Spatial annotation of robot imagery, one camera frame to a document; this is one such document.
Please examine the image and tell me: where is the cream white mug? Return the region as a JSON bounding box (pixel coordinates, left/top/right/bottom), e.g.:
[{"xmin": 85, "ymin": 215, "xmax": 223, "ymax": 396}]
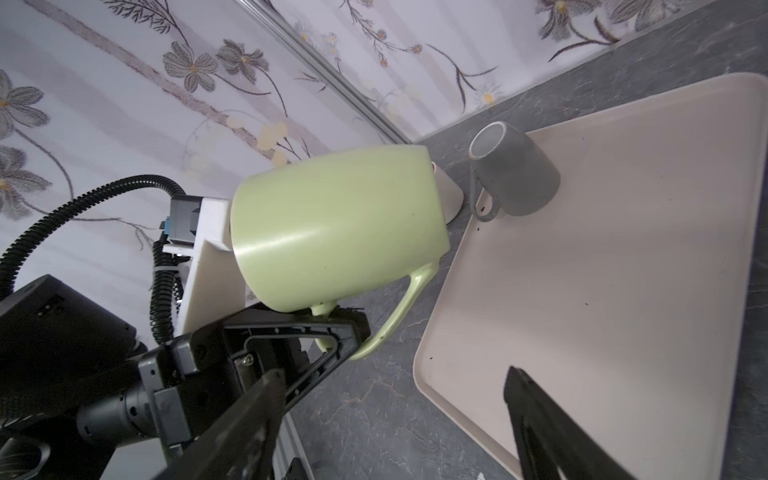
[{"xmin": 432, "ymin": 162, "xmax": 464, "ymax": 224}]

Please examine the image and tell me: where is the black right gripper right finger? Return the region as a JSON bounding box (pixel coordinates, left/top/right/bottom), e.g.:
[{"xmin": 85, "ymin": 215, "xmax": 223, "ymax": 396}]
[{"xmin": 503, "ymin": 366, "xmax": 633, "ymax": 479}]

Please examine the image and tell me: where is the light green mug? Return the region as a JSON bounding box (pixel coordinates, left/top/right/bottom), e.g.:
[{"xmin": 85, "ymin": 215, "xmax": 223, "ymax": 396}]
[{"xmin": 230, "ymin": 145, "xmax": 450, "ymax": 360}]

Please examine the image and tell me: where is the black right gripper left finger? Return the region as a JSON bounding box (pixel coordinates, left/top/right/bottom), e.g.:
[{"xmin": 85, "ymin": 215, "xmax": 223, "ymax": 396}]
[{"xmin": 156, "ymin": 369, "xmax": 286, "ymax": 480}]

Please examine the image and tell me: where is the grey mug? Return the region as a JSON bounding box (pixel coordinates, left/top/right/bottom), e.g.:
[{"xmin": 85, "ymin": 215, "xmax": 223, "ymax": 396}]
[{"xmin": 468, "ymin": 121, "xmax": 561, "ymax": 222}]

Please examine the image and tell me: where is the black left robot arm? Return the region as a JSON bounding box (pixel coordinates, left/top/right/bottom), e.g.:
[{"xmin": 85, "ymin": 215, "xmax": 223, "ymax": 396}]
[{"xmin": 1, "ymin": 175, "xmax": 370, "ymax": 479}]

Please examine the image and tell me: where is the beige plastic tray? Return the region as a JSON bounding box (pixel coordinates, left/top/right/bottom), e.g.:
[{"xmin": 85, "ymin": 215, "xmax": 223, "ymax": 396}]
[{"xmin": 413, "ymin": 73, "xmax": 767, "ymax": 479}]

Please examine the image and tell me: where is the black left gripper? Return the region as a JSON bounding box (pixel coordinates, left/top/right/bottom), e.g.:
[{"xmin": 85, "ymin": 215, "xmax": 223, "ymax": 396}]
[{"xmin": 76, "ymin": 303, "xmax": 370, "ymax": 447}]

